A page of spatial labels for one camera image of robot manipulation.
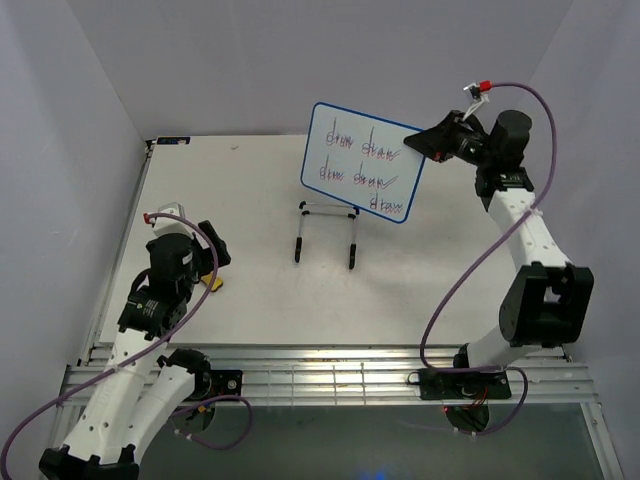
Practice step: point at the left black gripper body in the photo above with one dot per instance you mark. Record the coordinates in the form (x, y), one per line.
(203, 263)

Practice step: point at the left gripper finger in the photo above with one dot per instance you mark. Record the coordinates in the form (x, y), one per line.
(222, 254)
(207, 228)

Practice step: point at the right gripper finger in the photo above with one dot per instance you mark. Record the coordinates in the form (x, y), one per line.
(432, 143)
(450, 120)

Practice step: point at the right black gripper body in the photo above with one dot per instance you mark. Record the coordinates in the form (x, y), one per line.
(468, 146)

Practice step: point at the yellow bone-shaped eraser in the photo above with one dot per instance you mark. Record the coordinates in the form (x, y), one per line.
(213, 284)

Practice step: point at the blue framed whiteboard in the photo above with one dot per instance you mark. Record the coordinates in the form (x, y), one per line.
(362, 160)

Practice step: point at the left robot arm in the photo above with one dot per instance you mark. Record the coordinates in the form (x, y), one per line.
(121, 418)

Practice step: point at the left blue corner label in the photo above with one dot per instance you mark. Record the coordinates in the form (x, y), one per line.
(173, 140)

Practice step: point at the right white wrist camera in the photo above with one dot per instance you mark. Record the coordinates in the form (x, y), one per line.
(478, 96)

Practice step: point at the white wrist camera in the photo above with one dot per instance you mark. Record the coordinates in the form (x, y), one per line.
(164, 225)
(478, 96)

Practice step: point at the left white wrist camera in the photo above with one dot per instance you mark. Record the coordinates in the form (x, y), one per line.
(164, 225)

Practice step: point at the wire whiteboard stand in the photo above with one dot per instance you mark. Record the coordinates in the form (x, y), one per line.
(332, 215)

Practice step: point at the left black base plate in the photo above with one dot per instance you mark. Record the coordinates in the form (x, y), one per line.
(214, 383)

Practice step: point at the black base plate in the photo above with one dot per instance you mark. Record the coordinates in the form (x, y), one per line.
(214, 383)
(463, 386)

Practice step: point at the aluminium frame rail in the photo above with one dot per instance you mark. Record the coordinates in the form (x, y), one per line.
(381, 376)

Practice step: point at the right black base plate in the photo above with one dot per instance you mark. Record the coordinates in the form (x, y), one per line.
(463, 386)

